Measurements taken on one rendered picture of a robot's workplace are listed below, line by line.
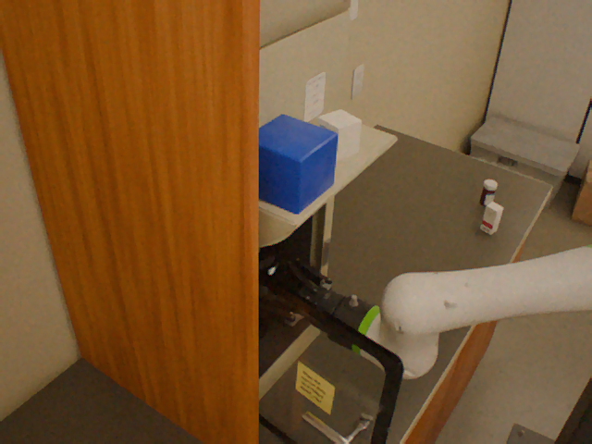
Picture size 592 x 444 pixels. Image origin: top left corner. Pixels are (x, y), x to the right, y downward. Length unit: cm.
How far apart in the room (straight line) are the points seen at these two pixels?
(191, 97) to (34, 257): 64
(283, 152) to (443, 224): 111
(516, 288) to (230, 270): 45
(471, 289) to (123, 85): 60
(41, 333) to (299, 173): 77
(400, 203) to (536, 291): 96
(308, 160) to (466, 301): 35
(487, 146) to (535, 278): 274
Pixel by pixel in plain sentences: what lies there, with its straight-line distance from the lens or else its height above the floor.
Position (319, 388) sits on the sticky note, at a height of 123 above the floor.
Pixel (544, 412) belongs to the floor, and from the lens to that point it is 269.
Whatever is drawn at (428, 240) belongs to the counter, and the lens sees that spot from 178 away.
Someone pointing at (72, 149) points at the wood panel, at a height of 154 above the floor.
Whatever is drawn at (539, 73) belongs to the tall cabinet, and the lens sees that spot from 394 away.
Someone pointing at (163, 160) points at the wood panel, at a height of 159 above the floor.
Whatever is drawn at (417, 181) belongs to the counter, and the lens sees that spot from 203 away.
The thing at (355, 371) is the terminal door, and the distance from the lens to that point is 89.
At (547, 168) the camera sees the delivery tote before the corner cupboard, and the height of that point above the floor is 31.
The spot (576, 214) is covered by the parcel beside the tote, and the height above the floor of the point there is 5.
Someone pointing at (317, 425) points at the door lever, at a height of 121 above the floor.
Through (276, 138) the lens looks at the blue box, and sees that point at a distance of 84.
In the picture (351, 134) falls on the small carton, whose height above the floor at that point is 155.
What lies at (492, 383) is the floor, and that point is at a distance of 271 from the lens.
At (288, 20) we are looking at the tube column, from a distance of 88.
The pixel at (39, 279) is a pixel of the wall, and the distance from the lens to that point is 130.
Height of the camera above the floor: 201
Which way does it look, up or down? 37 degrees down
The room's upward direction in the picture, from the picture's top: 3 degrees clockwise
